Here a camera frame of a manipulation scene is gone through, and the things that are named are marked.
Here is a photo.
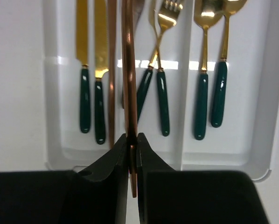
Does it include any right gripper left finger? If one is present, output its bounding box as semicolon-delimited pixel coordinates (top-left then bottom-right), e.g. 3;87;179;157
0;135;129;224

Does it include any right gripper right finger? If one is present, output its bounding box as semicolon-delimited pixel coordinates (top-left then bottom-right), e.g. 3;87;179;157
137;133;269;224

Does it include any gold fork green handle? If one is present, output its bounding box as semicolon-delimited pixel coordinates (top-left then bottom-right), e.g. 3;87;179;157
137;0;159;121
153;0;184;137

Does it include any rose gold fork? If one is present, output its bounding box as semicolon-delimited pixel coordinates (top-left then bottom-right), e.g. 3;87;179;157
122;0;146;110
121;0;137;198

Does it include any gold knife green handle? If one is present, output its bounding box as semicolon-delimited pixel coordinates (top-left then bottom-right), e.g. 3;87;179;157
94;0;109;145
76;0;91;133

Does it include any gold spoon green handle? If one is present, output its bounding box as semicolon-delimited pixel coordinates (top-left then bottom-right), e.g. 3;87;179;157
194;0;223;140
211;0;247;128

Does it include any rose gold knife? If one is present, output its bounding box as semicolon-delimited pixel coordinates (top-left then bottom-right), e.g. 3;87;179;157
107;0;117;149

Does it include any white cutlery tray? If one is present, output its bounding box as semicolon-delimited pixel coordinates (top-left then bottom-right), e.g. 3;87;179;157
43;0;279;181

